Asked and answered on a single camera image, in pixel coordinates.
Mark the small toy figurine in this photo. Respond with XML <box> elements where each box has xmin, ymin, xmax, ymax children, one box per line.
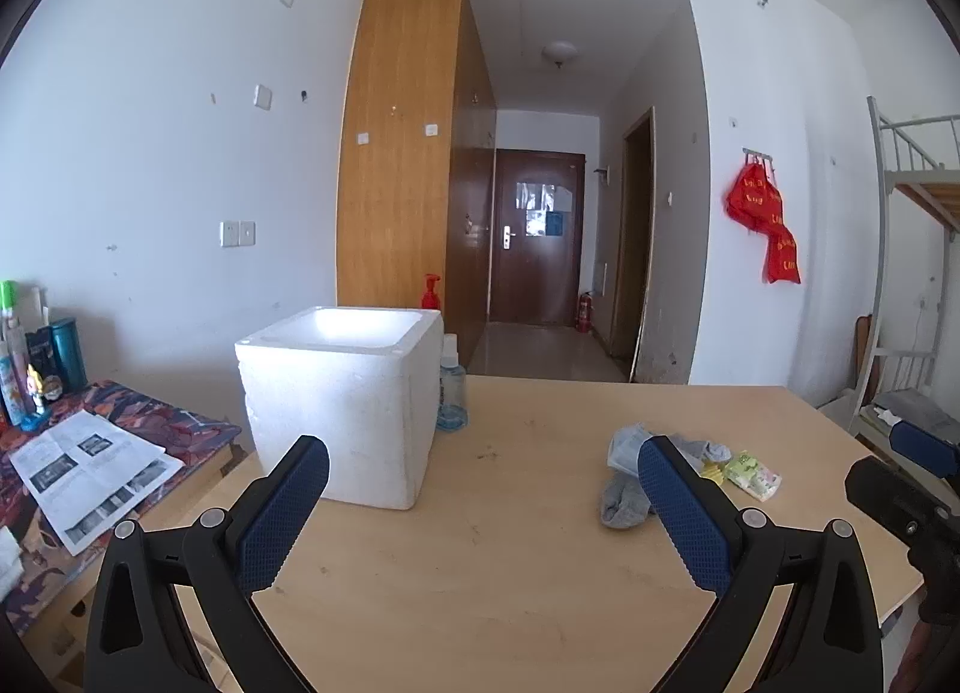
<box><xmin>22</xmin><ymin>363</ymin><xmax>61</xmax><ymax>431</ymax></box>

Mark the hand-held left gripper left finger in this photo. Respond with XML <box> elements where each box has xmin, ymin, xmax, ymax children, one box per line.
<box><xmin>85</xmin><ymin>436</ymin><xmax>331</xmax><ymax>693</ymax></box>

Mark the white foam box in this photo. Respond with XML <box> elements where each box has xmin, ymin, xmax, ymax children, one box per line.
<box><xmin>234</xmin><ymin>305</ymin><xmax>445</xmax><ymax>512</ymax></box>

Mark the teal tumbler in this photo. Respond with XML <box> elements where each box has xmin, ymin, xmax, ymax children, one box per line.
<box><xmin>49</xmin><ymin>318</ymin><xmax>89</xmax><ymax>390</ymax></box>

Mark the wooden chair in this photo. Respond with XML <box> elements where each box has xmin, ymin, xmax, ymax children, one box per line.
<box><xmin>853</xmin><ymin>314</ymin><xmax>880</xmax><ymax>394</ymax></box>

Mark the white paper notice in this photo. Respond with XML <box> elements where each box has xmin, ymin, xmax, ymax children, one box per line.
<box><xmin>516</xmin><ymin>179</ymin><xmax>575</xmax><ymax>212</ymax></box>

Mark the green-capped spray bottle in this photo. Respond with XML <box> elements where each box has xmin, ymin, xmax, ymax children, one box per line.
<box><xmin>0</xmin><ymin>280</ymin><xmax>35</xmax><ymax>428</ymax></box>

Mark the colourful printed tablecloth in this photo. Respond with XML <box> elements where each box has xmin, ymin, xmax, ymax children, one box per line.
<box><xmin>0</xmin><ymin>382</ymin><xmax>245</xmax><ymax>634</ymax></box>

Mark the white metal bunk bed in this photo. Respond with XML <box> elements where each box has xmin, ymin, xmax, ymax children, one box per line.
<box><xmin>855</xmin><ymin>95</ymin><xmax>960</xmax><ymax>439</ymax></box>

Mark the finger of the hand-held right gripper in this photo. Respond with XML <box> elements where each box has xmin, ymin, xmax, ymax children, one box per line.
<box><xmin>889</xmin><ymin>419</ymin><xmax>960</xmax><ymax>482</ymax></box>
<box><xmin>845</xmin><ymin>457</ymin><xmax>960</xmax><ymax>551</ymax></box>

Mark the white carton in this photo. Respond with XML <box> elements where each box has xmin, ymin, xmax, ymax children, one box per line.
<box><xmin>19</xmin><ymin>284</ymin><xmax>50</xmax><ymax>330</ymax></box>

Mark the wooden wardrobe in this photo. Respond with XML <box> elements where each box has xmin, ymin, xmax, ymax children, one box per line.
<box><xmin>336</xmin><ymin>0</ymin><xmax>497</xmax><ymax>368</ymax></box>

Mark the clear blue liquid bottle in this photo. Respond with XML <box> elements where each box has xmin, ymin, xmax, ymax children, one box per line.
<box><xmin>436</xmin><ymin>334</ymin><xmax>467</xmax><ymax>433</ymax></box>

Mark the wooden door frame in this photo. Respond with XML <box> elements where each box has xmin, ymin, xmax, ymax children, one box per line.
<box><xmin>609</xmin><ymin>106</ymin><xmax>656</xmax><ymax>383</ymax></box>

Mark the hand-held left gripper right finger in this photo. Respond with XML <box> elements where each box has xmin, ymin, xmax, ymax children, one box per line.
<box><xmin>637</xmin><ymin>436</ymin><xmax>884</xmax><ymax>693</ymax></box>

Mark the crumpled white paper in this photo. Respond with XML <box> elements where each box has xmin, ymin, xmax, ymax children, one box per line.
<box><xmin>0</xmin><ymin>528</ymin><xmax>23</xmax><ymax>600</ymax></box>

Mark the printed paper leaflet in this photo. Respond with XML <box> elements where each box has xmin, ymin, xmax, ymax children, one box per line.
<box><xmin>11</xmin><ymin>412</ymin><xmax>185</xmax><ymax>555</ymax></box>

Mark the dark brown door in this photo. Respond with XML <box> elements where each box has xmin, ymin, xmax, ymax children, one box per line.
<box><xmin>487</xmin><ymin>149</ymin><xmax>586</xmax><ymax>326</ymax></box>

